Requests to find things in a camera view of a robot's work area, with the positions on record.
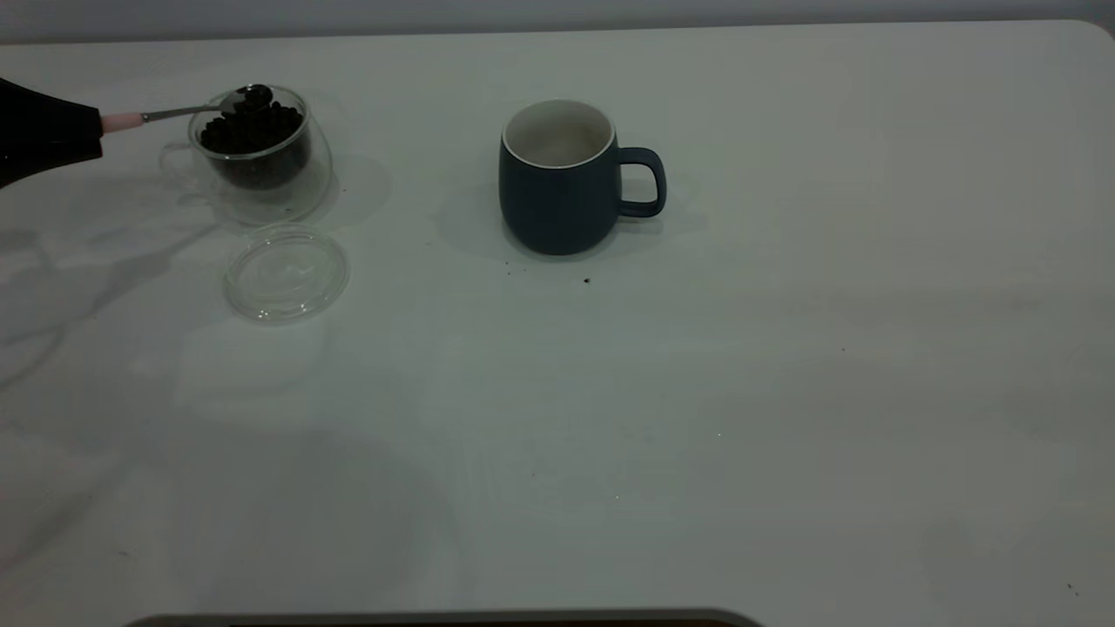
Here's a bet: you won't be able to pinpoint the clear double-wall glass cup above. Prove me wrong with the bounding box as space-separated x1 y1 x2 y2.
158 84 334 226

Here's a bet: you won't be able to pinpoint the pink-handled metal spoon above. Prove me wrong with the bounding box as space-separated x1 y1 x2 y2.
102 84 274 134

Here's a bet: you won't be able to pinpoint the dark grey ceramic mug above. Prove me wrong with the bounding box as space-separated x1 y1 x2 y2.
498 98 668 257

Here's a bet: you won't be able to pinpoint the dark coffee beans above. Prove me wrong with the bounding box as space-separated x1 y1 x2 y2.
198 85 311 189

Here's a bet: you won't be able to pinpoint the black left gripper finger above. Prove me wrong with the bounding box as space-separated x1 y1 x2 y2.
0 77 105 189

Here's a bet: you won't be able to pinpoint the clear glass saucer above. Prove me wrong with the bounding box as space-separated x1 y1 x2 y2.
224 224 351 325

